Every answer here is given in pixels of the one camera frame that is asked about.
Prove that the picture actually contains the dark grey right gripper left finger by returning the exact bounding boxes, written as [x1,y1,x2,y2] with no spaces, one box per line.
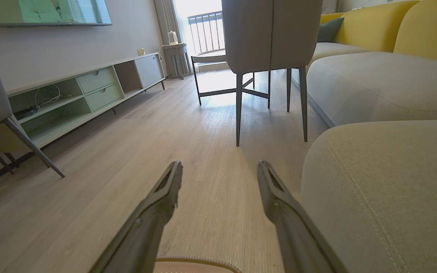
[90,161,184,273]

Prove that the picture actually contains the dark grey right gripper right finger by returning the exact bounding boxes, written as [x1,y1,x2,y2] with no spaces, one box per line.
[257,160,350,273]

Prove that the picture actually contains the grey sofa with yellow backrest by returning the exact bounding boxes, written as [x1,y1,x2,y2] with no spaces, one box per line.
[291,0,437,273]

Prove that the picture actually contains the pale green TV cabinet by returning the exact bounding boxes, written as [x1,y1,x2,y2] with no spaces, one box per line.
[5,52,166,149]

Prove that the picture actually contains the black device in cabinet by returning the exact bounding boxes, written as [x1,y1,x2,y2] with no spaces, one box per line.
[13,106,41,121]

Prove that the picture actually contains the ribbed grey side table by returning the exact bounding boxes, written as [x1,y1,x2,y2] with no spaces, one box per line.
[159,42,192,80]

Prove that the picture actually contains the grey upholstered chair black legs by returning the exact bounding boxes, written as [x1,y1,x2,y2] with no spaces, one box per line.
[221,0,324,147]

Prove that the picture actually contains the dark grey green pillow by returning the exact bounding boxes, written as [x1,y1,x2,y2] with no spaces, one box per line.
[317,17,344,43]

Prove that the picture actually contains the dark balcony railing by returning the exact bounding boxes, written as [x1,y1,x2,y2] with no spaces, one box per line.
[187,11,226,56]

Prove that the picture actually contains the grey curtain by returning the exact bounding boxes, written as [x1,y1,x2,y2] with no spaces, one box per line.
[154,0,183,44]

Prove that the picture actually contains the white coiled cable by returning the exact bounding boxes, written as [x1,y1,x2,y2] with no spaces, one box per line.
[34,84,74,108]

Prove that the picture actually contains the black frame coffee table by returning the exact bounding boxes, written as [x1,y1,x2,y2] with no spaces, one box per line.
[191,49,270,109]

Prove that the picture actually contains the wall mounted flat television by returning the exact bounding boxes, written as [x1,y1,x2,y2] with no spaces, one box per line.
[0,0,113,27]

